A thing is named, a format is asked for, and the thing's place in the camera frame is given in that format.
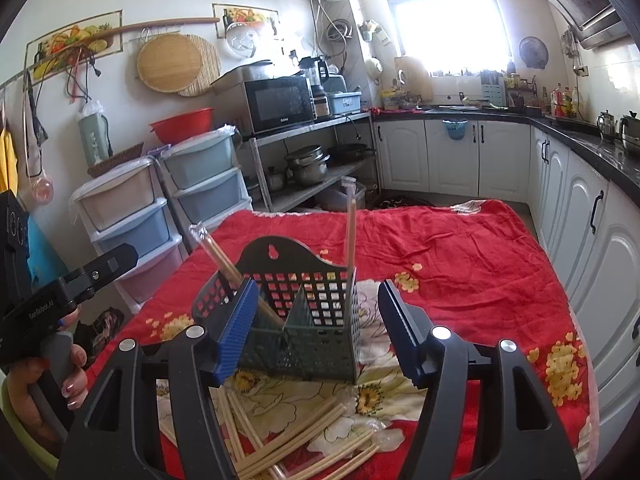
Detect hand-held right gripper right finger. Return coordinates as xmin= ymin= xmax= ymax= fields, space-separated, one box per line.
xmin=377 ymin=280 xmax=583 ymax=480

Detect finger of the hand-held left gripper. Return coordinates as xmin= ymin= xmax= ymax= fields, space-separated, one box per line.
xmin=55 ymin=242 xmax=139 ymax=307

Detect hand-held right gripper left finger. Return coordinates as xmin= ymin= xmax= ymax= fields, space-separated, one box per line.
xmin=55 ymin=277 xmax=261 ymax=480

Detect wooden chopstick pair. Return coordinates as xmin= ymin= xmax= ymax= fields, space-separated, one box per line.
xmin=189 ymin=223 xmax=286 ymax=331
xmin=341 ymin=176 xmax=360 ymax=268

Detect dark grey plastic utensil basket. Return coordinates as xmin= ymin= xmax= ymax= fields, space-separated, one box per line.
xmin=192 ymin=236 xmax=360 ymax=385

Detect bunch of wooden chopsticks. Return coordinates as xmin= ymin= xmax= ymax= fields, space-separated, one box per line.
xmin=160 ymin=385 xmax=386 ymax=480

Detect person's left forearm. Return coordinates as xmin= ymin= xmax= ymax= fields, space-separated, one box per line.
xmin=0 ymin=375 xmax=58 ymax=473

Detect person's left hand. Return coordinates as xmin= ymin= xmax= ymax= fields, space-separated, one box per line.
xmin=0 ymin=307 xmax=90 ymax=441

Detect drawer unit with beige drawer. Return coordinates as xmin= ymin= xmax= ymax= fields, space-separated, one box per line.
xmin=70 ymin=156 xmax=183 ymax=306

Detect blue plastic bag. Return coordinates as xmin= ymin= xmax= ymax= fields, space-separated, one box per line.
xmin=27 ymin=215 xmax=66 ymax=281

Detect red floral blanket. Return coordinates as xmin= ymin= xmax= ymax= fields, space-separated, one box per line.
xmin=90 ymin=200 xmax=593 ymax=480

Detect pink round hanging pouch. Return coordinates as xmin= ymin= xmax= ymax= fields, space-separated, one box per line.
xmin=31 ymin=177 xmax=55 ymax=206

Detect brown wicker basket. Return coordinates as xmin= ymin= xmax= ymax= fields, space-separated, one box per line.
xmin=87 ymin=142 xmax=145 ymax=178

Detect green bottle in plastic bag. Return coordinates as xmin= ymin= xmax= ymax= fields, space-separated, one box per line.
xmin=77 ymin=101 xmax=115 ymax=166

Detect grey-blue drawer unit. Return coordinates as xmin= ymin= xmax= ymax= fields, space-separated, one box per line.
xmin=159 ymin=127 xmax=254 ymax=248

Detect yellow hanging cloth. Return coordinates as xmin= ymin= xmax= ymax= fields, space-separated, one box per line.
xmin=0 ymin=127 xmax=18 ymax=196

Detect clear storage box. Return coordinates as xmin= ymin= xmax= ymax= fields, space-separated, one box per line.
xmin=315 ymin=182 xmax=368 ymax=211

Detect red plastic basin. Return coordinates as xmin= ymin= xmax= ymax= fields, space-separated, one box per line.
xmin=148 ymin=107 xmax=216 ymax=145

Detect stacked steel pots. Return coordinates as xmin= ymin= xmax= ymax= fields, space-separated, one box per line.
xmin=285 ymin=145 xmax=332 ymax=186

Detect black frying pan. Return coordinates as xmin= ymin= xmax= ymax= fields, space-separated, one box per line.
xmin=327 ymin=142 xmax=376 ymax=163

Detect white kitchen cabinets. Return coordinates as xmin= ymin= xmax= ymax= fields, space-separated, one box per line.
xmin=372 ymin=115 xmax=640 ymax=480

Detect blue hanging bin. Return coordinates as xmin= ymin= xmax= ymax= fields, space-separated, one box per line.
xmin=441 ymin=119 xmax=469 ymax=142

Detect round bamboo board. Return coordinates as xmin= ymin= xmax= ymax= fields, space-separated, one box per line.
xmin=136 ymin=33 xmax=203 ymax=93

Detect metal shelf rack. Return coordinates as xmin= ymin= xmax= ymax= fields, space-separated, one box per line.
xmin=235 ymin=110 xmax=381 ymax=213

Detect round woven mat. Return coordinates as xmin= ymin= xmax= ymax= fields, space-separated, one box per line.
xmin=175 ymin=34 xmax=222 ymax=98

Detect grey metal appliance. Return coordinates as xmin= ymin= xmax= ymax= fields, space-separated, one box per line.
xmin=210 ymin=60 xmax=275 ymax=96

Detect black microwave oven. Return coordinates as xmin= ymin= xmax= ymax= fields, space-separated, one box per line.
xmin=243 ymin=76 xmax=317 ymax=136

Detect blue-grey plastic box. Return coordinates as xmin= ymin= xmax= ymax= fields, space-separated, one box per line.
xmin=327 ymin=91 xmax=363 ymax=116

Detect long wooden rolling pin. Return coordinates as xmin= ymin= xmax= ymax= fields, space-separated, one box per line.
xmin=25 ymin=16 xmax=221 ymax=73

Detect pale blue knife block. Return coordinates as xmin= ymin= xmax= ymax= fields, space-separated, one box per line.
xmin=480 ymin=70 xmax=507 ymax=107

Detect black blender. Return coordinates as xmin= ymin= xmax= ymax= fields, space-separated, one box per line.
xmin=298 ymin=56 xmax=331 ymax=118

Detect black kitchen countertop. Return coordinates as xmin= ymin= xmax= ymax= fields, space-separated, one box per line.
xmin=372 ymin=105 xmax=640 ymax=196

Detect group of sauce bottles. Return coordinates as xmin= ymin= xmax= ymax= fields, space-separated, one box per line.
xmin=550 ymin=85 xmax=583 ymax=118

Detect kitchen window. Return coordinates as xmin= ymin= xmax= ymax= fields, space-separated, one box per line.
xmin=372 ymin=0 xmax=516 ymax=78

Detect black hanging strap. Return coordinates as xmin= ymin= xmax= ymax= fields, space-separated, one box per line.
xmin=22 ymin=75 xmax=51 ymax=181

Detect black hanging cables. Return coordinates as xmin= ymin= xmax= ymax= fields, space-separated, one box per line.
xmin=62 ymin=50 xmax=101 ymax=103

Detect large fruit wall picture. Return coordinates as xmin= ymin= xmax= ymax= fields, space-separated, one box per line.
xmin=25 ymin=9 xmax=124 ymax=81

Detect small fruit wall picture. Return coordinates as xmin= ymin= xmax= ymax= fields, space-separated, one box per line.
xmin=212 ymin=3 xmax=278 ymax=39

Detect coiled metal hose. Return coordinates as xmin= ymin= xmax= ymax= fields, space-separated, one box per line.
xmin=325 ymin=19 xmax=354 ymax=41

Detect small wall fan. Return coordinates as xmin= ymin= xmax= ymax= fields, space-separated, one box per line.
xmin=518 ymin=36 xmax=549 ymax=69

